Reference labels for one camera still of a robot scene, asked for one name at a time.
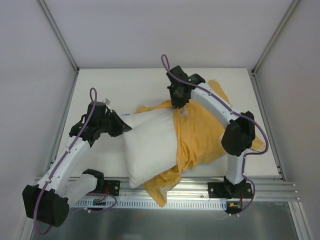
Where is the yellow Mickey Mouse pillowcase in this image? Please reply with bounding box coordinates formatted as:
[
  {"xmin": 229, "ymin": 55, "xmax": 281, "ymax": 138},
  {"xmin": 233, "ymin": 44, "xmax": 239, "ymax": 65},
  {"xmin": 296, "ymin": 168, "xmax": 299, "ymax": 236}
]
[{"xmin": 133, "ymin": 79, "xmax": 266, "ymax": 208}]

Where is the white pillow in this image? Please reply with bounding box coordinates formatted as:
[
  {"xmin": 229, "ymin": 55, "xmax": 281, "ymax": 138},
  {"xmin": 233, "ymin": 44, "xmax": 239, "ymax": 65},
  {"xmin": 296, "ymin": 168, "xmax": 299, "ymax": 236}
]
[{"xmin": 122, "ymin": 108, "xmax": 178, "ymax": 189}]

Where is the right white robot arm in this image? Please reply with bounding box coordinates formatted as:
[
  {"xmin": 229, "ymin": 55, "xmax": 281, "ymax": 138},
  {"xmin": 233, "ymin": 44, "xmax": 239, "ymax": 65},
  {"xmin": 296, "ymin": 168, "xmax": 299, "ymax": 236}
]
[{"xmin": 166, "ymin": 65, "xmax": 256, "ymax": 199}]

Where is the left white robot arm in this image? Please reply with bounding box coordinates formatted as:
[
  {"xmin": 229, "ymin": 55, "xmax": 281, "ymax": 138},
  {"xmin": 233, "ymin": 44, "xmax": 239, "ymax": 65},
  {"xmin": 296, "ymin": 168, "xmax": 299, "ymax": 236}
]
[{"xmin": 22, "ymin": 101, "xmax": 132, "ymax": 227}]

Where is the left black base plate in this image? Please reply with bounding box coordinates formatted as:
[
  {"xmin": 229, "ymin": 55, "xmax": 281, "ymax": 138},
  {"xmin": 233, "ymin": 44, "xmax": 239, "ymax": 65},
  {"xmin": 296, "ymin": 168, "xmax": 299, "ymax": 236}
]
[{"xmin": 93, "ymin": 180, "xmax": 121, "ymax": 197}]

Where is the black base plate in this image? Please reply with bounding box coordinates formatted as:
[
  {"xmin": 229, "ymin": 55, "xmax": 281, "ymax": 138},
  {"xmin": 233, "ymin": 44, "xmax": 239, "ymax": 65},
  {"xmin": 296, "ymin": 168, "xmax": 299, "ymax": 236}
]
[
  {"xmin": 207, "ymin": 182, "xmax": 253, "ymax": 199},
  {"xmin": 93, "ymin": 180, "xmax": 121, "ymax": 197}
]

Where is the white slotted cable duct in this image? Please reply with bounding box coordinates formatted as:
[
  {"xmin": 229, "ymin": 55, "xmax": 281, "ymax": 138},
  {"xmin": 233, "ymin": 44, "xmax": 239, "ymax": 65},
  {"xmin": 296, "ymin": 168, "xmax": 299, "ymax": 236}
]
[{"xmin": 73, "ymin": 197, "xmax": 227, "ymax": 211}]

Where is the aluminium mounting rail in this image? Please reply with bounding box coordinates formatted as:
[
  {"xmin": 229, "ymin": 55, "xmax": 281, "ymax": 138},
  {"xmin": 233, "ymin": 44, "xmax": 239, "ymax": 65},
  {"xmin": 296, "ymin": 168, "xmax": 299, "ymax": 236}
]
[{"xmin": 33, "ymin": 176, "xmax": 300, "ymax": 202}]

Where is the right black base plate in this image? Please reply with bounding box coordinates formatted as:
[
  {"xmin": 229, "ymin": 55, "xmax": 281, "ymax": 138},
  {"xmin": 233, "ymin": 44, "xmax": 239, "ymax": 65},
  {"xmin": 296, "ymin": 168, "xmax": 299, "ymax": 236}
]
[{"xmin": 207, "ymin": 182, "xmax": 253, "ymax": 199}]

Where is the left aluminium frame post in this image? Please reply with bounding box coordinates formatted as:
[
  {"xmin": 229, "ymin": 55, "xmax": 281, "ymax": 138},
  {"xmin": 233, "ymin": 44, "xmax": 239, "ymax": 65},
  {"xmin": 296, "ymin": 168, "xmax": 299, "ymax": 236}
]
[{"xmin": 36, "ymin": 0, "xmax": 80, "ymax": 74}]

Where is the aluminium frame post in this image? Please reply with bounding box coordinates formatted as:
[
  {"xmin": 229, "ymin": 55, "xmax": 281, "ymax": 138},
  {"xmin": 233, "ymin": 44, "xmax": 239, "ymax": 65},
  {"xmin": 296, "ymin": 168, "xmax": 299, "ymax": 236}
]
[
  {"xmin": 36, "ymin": 0, "xmax": 80, "ymax": 74},
  {"xmin": 251, "ymin": 0, "xmax": 301, "ymax": 76}
]

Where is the right aluminium frame post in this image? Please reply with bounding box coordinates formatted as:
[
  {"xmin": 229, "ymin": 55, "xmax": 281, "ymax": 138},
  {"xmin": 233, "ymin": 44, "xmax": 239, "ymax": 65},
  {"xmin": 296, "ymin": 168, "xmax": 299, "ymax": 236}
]
[{"xmin": 251, "ymin": 0, "xmax": 301, "ymax": 76}]

